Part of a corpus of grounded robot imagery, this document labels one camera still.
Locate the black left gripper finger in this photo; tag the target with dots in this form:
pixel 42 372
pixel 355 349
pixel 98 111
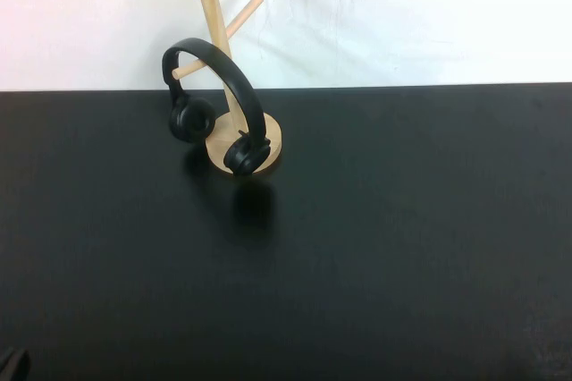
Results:
pixel 11 365

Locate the black over-ear headphones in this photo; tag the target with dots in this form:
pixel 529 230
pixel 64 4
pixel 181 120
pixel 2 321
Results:
pixel 238 86

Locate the wooden branch headphone stand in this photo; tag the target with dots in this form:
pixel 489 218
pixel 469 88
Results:
pixel 213 14

